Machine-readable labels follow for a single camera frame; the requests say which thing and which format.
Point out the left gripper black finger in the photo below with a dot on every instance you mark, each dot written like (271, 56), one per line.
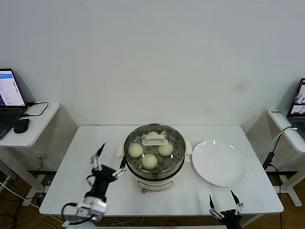
(121, 169)
(96, 161)

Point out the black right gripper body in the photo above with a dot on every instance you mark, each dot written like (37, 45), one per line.
(230, 218)

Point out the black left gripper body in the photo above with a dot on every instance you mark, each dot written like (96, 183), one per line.
(103, 177)

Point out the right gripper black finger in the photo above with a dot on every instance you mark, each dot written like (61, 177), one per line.
(212, 209)
(239, 207)

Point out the white steamed baozi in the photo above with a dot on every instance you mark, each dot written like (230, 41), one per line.
(149, 161)
(165, 149)
(135, 150)
(152, 134)

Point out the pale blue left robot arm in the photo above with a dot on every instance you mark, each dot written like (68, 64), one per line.
(87, 225)

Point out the stainless steel steamer basket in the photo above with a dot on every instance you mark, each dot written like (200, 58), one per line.
(166, 173)

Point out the white round plate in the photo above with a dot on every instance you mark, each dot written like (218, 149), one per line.
(219, 164)

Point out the white side table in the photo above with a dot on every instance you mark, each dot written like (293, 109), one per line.
(281, 124)
(35, 128)

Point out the black computer mouse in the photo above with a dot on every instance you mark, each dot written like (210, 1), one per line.
(21, 126)

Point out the black laptop dark screen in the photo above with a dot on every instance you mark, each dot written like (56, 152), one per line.
(297, 124)

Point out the black laptop white-blue screen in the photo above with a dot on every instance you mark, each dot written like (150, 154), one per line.
(9, 88)

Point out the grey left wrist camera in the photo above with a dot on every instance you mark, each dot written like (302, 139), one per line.
(91, 208)

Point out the white wall socket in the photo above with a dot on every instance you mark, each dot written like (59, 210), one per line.
(40, 157)

